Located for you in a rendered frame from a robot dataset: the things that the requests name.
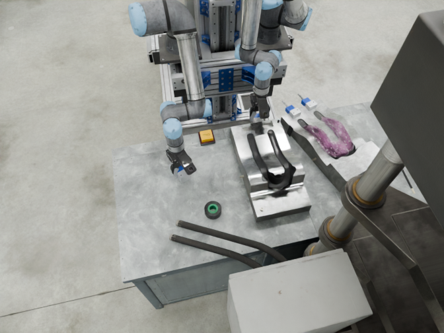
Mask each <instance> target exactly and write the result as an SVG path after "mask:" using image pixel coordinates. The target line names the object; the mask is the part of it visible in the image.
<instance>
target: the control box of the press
mask: <svg viewBox="0 0 444 333"><path fill-rule="evenodd" d="M372 314H373V312H372V310H371V307H370V306H369V303H368V301H367V298H366V296H365V294H364V292H363V289H362V287H361V284H360V282H359V280H358V278H357V275H356V273H355V270H354V268H353V266H352V263H351V261H350V259H349V256H348V254H347V252H344V251H343V249H342V248H339V249H336V250H331V251H328V252H323V253H320V254H314V255H311V256H306V257H302V258H298V259H294V260H289V261H286V262H280V263H277V264H272V265H269V266H264V267H261V268H255V269H252V270H247V271H243V272H239V273H235V274H230V275H229V283H228V295H227V315H228V319H229V324H230V327H231V333H334V332H337V331H339V330H341V329H343V328H345V327H347V326H349V325H351V324H353V323H355V322H358V321H360V320H362V319H364V318H367V317H368V316H371V315H372Z"/></svg>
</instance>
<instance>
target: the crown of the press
mask: <svg viewBox="0 0 444 333"><path fill-rule="evenodd" d="M370 109H371V110H372V112H373V113H374V115H375V117H376V119H377V120H378V122H379V123H380V125H381V127H382V128H383V130H384V132H385V133H386V135H387V137H388V138H389V140H390V142H391V143H392V145H393V147H394V148H395V150H396V152H397V153H398V155H399V157H400V158H401V160H402V162H403V163H404V165H405V167H406V168H407V170H408V172H409V173H410V175H411V177H412V178H413V180H414V182H415V183H416V185H417V187H418V188H419V190H420V192H421V193H422V195H423V197H424V198H425V200H426V202H427V204H428V205H429V207H430V208H431V210H432V212H433V214H434V215H435V217H436V218H437V220H438V222H439V224H440V225H441V227H442V228H443V230H444V9H442V10H438V11H430V12H424V13H420V14H419V15H418V16H417V18H416V20H415V22H414V24H413V25H412V27H411V29H410V31H409V33H408V35H407V37H406V39H405V41H404V43H403V45H402V46H401V48H400V50H399V52H398V54H397V56H396V58H395V59H394V61H393V63H392V65H391V67H390V69H389V71H388V73H387V75H386V77H385V79H384V81H383V82H382V84H381V86H380V88H379V90H378V92H377V93H376V95H375V97H374V99H373V101H372V103H371V105H370Z"/></svg>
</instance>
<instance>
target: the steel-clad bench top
mask: <svg viewBox="0 0 444 333"><path fill-rule="evenodd" d="M371 103H372V101H369V102H363V103H359V104H352V105H348V106H341V107H337V108H331V111H333V112H335V113H337V114H339V115H341V116H344V117H345V118H347V119H348V120H349V121H350V122H351V124H352V125H353V127H354V128H355V130H356V131H357V133H358V134H359V135H360V136H361V138H362V139H363V140H364V141H365V142H366V143H368V142H370V141H372V142H373V143H374V144H375V145H376V146H377V147H378V148H379V149H381V147H382V146H383V145H384V144H385V142H386V140H387V139H388V137H387V135H386V133H385V132H384V130H383V128H382V127H381V125H380V123H379V122H378V120H377V119H376V117H375V115H374V113H373V112H372V110H371V109H370V105H371ZM282 127H283V126H282ZM283 130H284V132H285V135H286V138H287V140H288V143H289V146H290V148H291V150H292V152H293V153H294V155H295V156H296V157H297V158H298V159H299V161H300V162H301V164H302V166H303V169H304V171H305V178H304V181H303V184H304V187H305V190H306V191H307V194H308V197H309V199H310V201H311V204H312V206H311V208H310V210H309V211H306V212H302V213H296V214H293V215H287V216H284V217H278V218H275V219H269V220H265V221H260V222H256V220H255V218H254V214H253V211H252V207H251V204H250V200H249V198H248V194H247V191H246V187H245V185H244V181H243V178H240V176H242V174H241V170H240V168H239V164H238V161H237V157H236V155H235V150H234V148H233V144H232V141H231V127H229V128H223V129H216V130H213V134H214V138H215V143H214V144H210V145H204V146H201V145H200V140H199V137H198V134H197V133H195V134H190V135H183V138H184V150H185V152H186V153H187V154H188V156H190V158H191V159H192V162H193V164H194V166H195V167H196V169H197V170H196V172H194V173H192V174H191V175H190V179H189V180H187V181H185V182H184V183H181V182H180V181H179V179H178V175H177V177H176V178H175V177H173V175H172V171H171V170H170V168H169V165H171V164H172V162H171V161H170V160H169V159H168V157H167V154H166V150H167V149H168V148H167V142H166V139H162V140H158V141H152V142H147V143H140V144H137V145H130V146H126V147H119V148H115V149H112V164H113V173H114V189H115V198H116V214H117V223H118V239H119V248H120V264H121V273H122V282H124V281H129V280H133V279H137V278H143V277H146V276H151V275H155V274H160V273H164V272H169V271H173V270H177V269H181V268H186V267H190V266H195V265H198V264H204V263H207V262H212V261H216V260H221V259H224V258H229V257H227V256H223V255H220V254H216V253H213V252H209V251H206V250H202V249H199V248H195V247H193V246H188V245H185V244H181V243H179V242H174V241H171V240H169V236H170V234H174V235H178V236H181V237H186V238H188V239H193V240H195V241H200V242H204V243H207V244H211V245H214V246H218V247H221V248H225V249H228V250H232V251H235V252H238V253H240V254H247V253H250V252H256V251H259V250H258V249H255V248H252V247H249V246H245V245H242V244H238V243H235V242H231V241H228V240H224V239H220V238H217V237H213V236H210V235H206V234H203V233H199V232H196V231H192V230H189V229H185V228H182V227H178V226H176V221H177V220H181V221H185V222H189V223H193V224H196V225H200V226H203V227H207V228H210V229H215V230H217V231H221V232H224V233H229V234H232V235H236V236H239V237H243V238H246V239H250V240H253V241H257V242H261V243H263V244H265V245H267V246H269V247H271V248H273V247H276V246H281V245H285V244H290V243H294V242H299V241H304V240H307V239H313V238H316V237H319V236H318V230H319V227H320V226H321V224H322V222H323V221H324V220H325V219H326V218H327V217H329V216H331V215H336V214H337V213H338V212H339V210H340V208H341V207H342V206H343V205H342V201H341V193H342V192H339V191H338V190H337V189H336V188H335V186H334V185H333V184H332V183H331V181H329V179H327V177H326V176H325V175H324V174H323V172H322V171H321V170H320V169H319V168H318V167H317V166H316V165H315V163H314V162H313V161H312V160H311V158H310V157H309V156H308V155H307V154H306V153H305V152H304V150H303V149H302V148H301V147H300V146H299V144H298V143H297V142H296V141H295V140H294V139H293V138H292V136H290V137H289V135H288V134H287V130H286V129H285V128H284V127H283ZM403 170H404V172H405V173H406V175H407V177H408V179H409V181H410V183H411V185H412V187H413V189H414V191H415V194H413V192H412V190H411V188H410V186H409V184H408V182H407V180H406V178H405V176H404V174H403V172H402V171H401V172H400V173H399V175H398V176H397V177H396V178H395V179H394V180H393V181H392V183H391V184H390V185H389V186H392V187H393V188H396V189H398V190H400V191H402V192H404V193H406V194H408V195H410V196H412V197H414V198H416V199H418V200H421V201H423V202H425V203H427V202H426V200H425V198H424V197H423V195H422V193H421V192H420V190H419V188H418V187H417V185H416V183H415V182H414V180H413V178H412V177H411V175H410V173H409V172H408V170H407V168H406V167H404V168H403ZM210 201H216V202H218V203H220V205H221V215H220V217H219V218H217V219H209V218H207V217H206V216H205V211H204V207H205V205H206V203H207V202H210Z"/></svg>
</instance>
